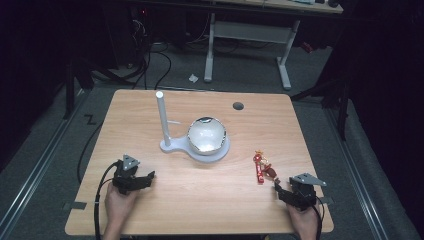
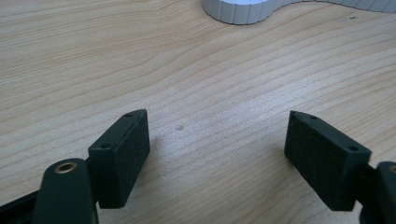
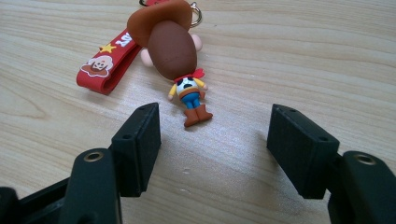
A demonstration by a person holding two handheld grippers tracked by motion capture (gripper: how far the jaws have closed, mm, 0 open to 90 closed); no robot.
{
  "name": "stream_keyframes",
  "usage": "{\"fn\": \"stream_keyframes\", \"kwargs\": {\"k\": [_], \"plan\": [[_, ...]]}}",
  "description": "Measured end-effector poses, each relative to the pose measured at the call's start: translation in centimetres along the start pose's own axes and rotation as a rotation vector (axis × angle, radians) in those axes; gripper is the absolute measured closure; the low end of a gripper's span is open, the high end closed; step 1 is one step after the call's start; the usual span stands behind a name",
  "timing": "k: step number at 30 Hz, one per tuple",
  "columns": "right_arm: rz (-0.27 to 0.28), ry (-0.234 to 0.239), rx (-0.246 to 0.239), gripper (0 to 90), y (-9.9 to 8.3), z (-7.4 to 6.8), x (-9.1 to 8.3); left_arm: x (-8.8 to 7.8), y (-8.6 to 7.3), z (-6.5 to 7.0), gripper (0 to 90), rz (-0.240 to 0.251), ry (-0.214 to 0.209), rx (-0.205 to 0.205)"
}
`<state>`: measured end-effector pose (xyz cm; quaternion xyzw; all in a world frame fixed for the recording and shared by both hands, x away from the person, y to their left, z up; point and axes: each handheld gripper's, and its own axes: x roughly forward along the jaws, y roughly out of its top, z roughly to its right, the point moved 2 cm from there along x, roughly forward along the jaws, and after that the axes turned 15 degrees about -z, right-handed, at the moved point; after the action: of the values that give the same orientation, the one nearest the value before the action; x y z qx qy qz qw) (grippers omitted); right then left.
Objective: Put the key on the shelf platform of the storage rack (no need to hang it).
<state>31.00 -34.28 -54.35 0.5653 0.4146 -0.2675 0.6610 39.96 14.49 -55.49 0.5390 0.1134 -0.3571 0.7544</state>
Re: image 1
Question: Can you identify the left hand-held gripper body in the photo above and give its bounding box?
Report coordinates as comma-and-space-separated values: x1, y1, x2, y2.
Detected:
111, 153, 142, 196

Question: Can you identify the white bowl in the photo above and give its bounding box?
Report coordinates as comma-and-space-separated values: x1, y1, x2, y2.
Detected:
186, 115, 228, 156

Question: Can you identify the white metal desk frame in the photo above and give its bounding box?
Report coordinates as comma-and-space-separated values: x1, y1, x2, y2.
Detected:
203, 12, 302, 91

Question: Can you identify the bundle of black cables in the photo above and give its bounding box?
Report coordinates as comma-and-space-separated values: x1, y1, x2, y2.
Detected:
93, 16, 174, 91

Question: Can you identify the person's left hand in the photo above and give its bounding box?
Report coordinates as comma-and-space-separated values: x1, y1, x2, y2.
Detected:
103, 182, 141, 232

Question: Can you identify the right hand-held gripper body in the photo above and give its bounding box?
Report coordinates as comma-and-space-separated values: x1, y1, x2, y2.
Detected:
288, 172, 328, 212

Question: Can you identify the metal floor rail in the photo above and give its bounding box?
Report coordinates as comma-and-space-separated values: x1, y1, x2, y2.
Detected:
325, 107, 391, 240
0, 89, 88, 234

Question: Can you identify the red figure keychain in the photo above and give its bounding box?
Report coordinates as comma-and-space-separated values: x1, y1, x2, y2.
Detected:
251, 149, 282, 186

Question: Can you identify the black metal stand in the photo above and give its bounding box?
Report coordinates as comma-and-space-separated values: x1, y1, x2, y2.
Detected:
289, 75, 352, 142
61, 58, 98, 121

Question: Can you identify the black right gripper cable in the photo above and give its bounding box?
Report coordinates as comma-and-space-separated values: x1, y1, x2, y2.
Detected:
311, 195, 326, 240

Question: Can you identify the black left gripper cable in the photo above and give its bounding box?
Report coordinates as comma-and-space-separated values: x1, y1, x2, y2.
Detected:
93, 161, 120, 240

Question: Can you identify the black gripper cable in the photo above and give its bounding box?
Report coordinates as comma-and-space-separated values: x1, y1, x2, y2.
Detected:
93, 161, 120, 240
311, 195, 326, 240

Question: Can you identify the white stand with pole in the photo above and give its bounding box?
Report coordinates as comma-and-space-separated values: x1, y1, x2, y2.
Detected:
155, 90, 232, 164

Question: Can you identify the black cable on floor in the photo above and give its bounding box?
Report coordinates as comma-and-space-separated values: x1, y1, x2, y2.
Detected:
76, 121, 105, 185

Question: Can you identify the person's right hand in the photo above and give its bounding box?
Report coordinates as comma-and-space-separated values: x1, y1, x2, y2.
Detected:
285, 202, 322, 240

